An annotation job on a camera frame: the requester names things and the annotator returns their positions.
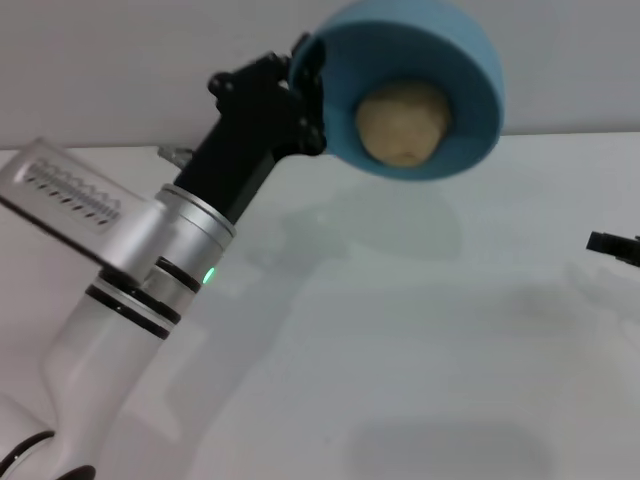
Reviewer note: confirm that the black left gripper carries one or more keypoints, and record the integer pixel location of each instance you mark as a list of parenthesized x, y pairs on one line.
[(245, 130)]

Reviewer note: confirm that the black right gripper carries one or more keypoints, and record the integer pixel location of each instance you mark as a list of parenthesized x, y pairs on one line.
[(630, 260)]

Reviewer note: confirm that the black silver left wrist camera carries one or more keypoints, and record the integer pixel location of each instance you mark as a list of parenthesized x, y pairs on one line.
[(75, 205)]

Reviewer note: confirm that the blue bowl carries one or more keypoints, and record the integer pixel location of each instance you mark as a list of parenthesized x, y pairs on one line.
[(475, 75)]

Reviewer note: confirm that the beige egg yolk pastry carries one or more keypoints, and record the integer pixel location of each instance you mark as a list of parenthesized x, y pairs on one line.
[(402, 125)]

